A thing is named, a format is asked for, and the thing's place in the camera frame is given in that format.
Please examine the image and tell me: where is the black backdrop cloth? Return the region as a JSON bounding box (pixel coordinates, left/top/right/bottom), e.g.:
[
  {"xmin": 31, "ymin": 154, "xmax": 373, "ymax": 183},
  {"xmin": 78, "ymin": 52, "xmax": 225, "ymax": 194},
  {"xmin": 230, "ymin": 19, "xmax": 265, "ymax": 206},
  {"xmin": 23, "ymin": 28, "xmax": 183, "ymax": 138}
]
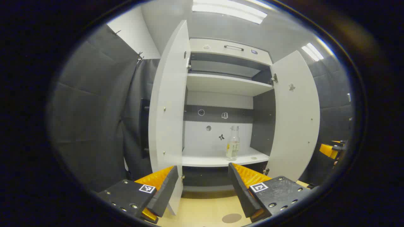
[{"xmin": 47, "ymin": 24, "xmax": 354, "ymax": 193}]

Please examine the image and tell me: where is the large ceiling light panel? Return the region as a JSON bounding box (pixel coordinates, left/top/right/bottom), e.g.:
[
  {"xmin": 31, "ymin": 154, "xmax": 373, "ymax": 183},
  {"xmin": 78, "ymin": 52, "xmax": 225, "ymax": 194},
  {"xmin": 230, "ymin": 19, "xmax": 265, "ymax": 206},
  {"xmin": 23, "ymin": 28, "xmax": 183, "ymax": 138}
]
[{"xmin": 192, "ymin": 0, "xmax": 268, "ymax": 25}]

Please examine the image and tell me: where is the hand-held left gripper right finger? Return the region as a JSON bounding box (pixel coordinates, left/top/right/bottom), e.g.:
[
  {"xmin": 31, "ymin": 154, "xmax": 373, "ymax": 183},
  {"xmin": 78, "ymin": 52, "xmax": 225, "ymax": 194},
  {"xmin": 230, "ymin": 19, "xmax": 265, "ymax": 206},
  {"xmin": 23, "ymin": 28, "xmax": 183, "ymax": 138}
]
[{"xmin": 228, "ymin": 162, "xmax": 312, "ymax": 223}]

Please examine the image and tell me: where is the small ceiling light panel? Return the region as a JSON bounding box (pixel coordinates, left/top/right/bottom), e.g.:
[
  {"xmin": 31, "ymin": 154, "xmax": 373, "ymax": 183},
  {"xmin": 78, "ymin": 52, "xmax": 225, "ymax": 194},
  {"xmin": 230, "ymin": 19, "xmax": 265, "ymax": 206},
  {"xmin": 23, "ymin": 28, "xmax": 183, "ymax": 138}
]
[{"xmin": 301, "ymin": 43, "xmax": 324, "ymax": 62}]

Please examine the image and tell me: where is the white cabinet door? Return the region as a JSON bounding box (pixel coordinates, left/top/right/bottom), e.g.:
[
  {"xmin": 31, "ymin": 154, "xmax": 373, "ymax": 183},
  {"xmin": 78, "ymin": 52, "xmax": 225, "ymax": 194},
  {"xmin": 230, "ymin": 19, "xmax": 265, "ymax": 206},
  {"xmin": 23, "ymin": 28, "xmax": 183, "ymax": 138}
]
[
  {"xmin": 264, "ymin": 50, "xmax": 321, "ymax": 183},
  {"xmin": 140, "ymin": 20, "xmax": 191, "ymax": 216}
]

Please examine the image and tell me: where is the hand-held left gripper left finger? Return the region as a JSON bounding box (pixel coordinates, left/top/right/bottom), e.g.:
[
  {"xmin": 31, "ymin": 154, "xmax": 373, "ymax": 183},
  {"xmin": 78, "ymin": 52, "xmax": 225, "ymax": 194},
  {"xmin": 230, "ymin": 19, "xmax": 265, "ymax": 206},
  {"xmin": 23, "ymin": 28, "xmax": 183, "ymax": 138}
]
[{"xmin": 96, "ymin": 165, "xmax": 179, "ymax": 224}]

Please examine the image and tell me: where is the clear glass bottle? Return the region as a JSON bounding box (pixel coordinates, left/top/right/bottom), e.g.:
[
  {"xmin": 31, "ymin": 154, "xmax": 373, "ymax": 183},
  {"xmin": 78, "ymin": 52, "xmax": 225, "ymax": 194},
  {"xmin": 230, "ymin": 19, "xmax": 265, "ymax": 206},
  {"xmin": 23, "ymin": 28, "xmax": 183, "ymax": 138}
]
[{"xmin": 226, "ymin": 125, "xmax": 240, "ymax": 161}]

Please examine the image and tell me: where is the white cabinet drawer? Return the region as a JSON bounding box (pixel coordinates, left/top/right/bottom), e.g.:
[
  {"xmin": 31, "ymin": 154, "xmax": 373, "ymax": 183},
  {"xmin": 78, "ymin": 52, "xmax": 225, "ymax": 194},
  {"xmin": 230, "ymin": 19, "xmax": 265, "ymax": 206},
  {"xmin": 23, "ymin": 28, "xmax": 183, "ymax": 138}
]
[{"xmin": 189, "ymin": 38, "xmax": 273, "ymax": 66}]

